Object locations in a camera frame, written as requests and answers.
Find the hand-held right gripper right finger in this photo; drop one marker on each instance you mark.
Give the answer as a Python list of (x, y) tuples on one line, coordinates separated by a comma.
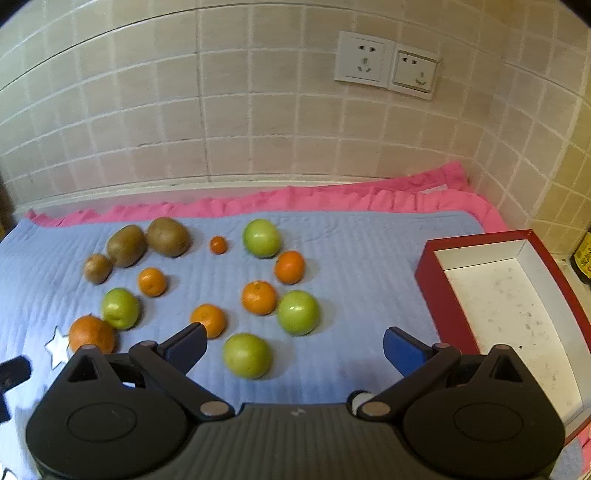
[(404, 353)]

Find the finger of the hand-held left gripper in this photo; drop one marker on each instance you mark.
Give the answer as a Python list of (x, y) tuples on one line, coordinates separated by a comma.
[(14, 371)]

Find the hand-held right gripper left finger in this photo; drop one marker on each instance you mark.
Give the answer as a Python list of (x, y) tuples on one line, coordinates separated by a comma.
[(187, 347)]

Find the orange mandarin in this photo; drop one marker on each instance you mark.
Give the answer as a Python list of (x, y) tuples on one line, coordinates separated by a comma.
[(152, 281), (209, 320), (259, 297), (290, 266)]

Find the green apple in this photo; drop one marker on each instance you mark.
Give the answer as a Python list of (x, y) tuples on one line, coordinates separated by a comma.
[(262, 237), (120, 308), (247, 355), (298, 312)]

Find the large orange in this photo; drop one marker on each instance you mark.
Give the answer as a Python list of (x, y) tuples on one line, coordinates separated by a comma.
[(91, 334)]

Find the large brown potato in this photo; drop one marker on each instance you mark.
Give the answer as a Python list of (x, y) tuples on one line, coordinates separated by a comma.
[(168, 236)]

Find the red box with white inside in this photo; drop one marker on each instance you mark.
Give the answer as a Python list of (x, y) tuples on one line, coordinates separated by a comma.
[(508, 300)]

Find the medium brown kiwi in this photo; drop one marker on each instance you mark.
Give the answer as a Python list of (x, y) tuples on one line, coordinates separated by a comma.
[(126, 246)]

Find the small brown kiwi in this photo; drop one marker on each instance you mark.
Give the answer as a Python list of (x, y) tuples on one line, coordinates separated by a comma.
[(98, 268)]

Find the blue mat with pink frill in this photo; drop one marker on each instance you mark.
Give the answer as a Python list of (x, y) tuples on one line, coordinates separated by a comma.
[(360, 277)]

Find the brown wooden panel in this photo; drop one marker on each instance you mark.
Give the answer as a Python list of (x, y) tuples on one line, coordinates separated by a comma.
[(3, 207)]

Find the dark glass bottle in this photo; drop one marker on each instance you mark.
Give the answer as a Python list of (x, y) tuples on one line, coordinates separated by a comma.
[(582, 263)]

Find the white wall socket silver frame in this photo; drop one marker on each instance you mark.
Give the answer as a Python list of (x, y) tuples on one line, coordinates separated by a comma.
[(415, 74)]

